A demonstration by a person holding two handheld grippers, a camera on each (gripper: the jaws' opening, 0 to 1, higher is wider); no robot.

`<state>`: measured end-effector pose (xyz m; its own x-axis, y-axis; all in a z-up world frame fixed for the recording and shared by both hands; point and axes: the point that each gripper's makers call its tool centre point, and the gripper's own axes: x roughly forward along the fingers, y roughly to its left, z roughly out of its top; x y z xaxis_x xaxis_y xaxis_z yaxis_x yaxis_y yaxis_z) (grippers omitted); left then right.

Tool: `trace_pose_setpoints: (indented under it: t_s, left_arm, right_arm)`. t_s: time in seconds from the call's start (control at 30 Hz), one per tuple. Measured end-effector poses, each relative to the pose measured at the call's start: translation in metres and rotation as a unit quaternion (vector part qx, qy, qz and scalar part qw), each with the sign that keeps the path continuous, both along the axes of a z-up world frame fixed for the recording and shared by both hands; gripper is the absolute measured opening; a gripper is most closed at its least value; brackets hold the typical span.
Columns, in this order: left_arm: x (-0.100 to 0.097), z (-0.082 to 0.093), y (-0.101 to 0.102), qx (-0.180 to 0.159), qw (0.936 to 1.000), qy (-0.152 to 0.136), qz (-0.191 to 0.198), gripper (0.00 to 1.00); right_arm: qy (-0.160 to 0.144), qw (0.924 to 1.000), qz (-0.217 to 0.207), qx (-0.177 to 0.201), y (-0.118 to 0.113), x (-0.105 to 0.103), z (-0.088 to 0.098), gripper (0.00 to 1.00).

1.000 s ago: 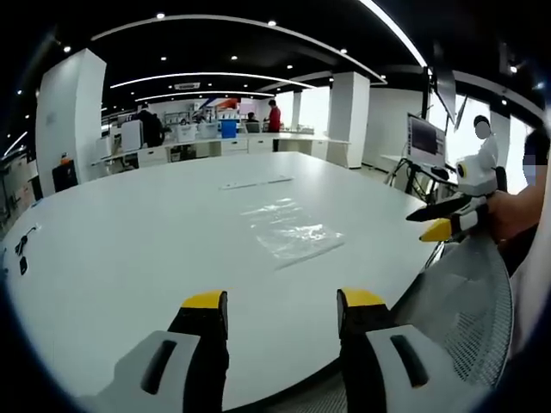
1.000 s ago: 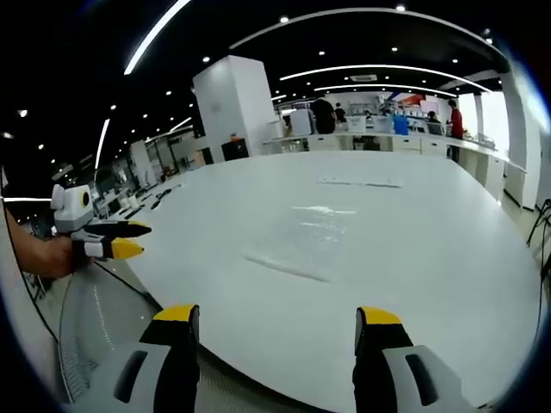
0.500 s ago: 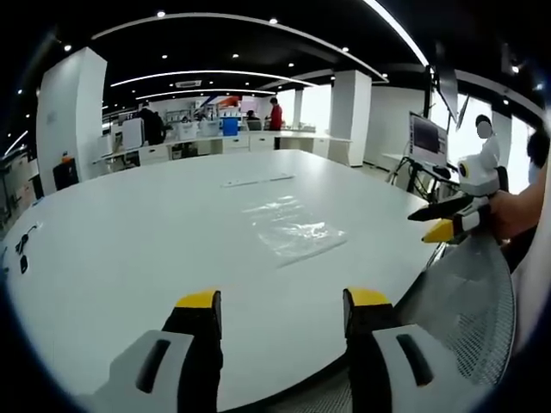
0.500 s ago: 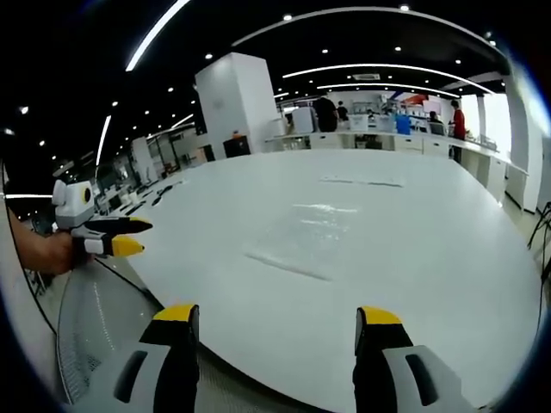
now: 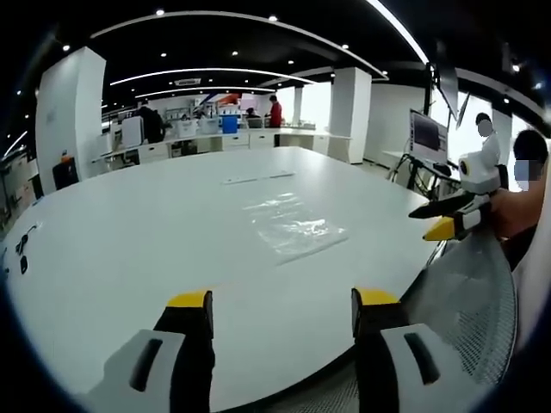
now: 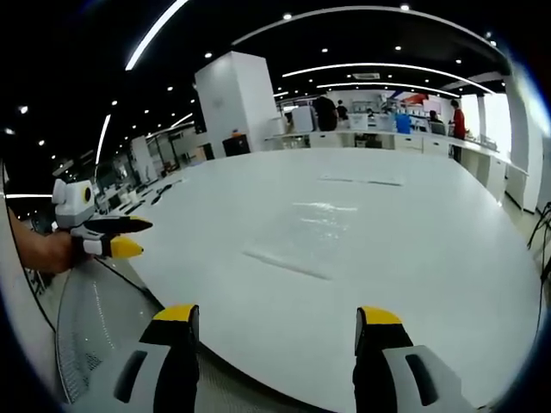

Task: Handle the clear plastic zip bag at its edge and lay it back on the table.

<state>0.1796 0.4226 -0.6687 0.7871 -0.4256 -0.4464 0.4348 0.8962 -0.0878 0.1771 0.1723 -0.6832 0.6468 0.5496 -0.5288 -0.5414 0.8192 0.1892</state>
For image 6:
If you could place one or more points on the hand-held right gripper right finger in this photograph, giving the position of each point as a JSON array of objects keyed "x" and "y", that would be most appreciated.
[{"x": 374, "y": 370}]

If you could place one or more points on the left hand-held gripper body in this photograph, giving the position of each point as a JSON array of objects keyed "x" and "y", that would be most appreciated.
[{"x": 71, "y": 206}]

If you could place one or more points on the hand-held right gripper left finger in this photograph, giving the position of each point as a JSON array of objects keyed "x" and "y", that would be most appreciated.
[{"x": 178, "y": 370}]

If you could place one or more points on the black items on table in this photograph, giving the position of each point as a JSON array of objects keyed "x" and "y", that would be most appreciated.
[{"x": 159, "y": 191}]

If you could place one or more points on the operator in white shirt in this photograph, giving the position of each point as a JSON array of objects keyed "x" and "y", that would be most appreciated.
[{"x": 21, "y": 310}]

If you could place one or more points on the black cabinet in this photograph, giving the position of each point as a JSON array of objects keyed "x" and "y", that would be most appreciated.
[{"x": 236, "y": 145}]

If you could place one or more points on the white square pillar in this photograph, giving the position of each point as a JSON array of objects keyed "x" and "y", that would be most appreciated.
[{"x": 237, "y": 103}]

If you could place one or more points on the black stand legs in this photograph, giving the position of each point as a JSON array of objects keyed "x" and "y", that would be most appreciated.
[{"x": 543, "y": 232}]

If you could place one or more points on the long white counter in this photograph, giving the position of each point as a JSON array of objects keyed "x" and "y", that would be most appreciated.
[{"x": 473, "y": 155}]

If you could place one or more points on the blue box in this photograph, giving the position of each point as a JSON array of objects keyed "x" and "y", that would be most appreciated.
[{"x": 403, "y": 124}]

